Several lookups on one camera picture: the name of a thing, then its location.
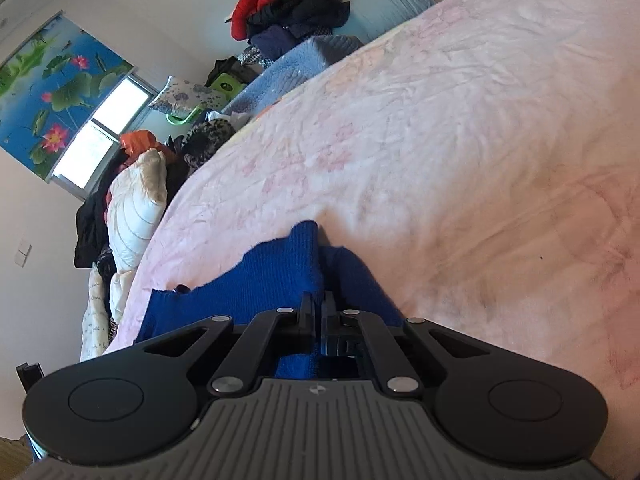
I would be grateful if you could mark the white wall switch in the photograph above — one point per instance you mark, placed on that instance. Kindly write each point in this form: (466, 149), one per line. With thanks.
(22, 253)

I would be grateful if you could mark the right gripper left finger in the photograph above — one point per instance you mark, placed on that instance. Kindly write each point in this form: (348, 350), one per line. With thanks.
(136, 402)

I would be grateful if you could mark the light blue blanket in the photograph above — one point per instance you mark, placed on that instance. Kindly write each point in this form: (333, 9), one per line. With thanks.
(307, 60)

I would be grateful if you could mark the black jacket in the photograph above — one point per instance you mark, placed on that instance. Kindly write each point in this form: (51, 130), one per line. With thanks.
(90, 218)

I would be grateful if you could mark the leopard print garment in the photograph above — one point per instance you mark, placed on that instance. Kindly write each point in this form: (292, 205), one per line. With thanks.
(204, 140)

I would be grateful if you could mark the lotus print roller blind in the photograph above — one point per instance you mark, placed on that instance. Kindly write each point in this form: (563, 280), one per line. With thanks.
(50, 87)

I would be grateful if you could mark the white script-print quilt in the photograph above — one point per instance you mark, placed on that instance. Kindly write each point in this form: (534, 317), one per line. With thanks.
(96, 326)

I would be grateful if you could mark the green plastic chair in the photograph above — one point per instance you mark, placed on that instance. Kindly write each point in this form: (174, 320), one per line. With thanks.
(225, 83)

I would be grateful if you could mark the floral cushion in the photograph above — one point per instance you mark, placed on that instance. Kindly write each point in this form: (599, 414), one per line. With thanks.
(179, 97)

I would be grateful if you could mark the orange garment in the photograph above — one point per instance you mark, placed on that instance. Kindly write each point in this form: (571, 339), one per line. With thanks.
(136, 143)

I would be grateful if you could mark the dark clothes pile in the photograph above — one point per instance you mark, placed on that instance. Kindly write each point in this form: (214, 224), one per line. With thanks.
(282, 25)

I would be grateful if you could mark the window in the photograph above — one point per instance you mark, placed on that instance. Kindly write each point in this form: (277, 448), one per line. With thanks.
(84, 161)

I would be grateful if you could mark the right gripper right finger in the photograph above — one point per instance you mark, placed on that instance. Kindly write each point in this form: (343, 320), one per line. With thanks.
(493, 403)

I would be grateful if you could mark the pink bed sheet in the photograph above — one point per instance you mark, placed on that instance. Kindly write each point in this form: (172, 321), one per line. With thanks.
(481, 159)

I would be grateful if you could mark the blue knit sweater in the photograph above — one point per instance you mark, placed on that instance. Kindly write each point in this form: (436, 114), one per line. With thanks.
(275, 274)

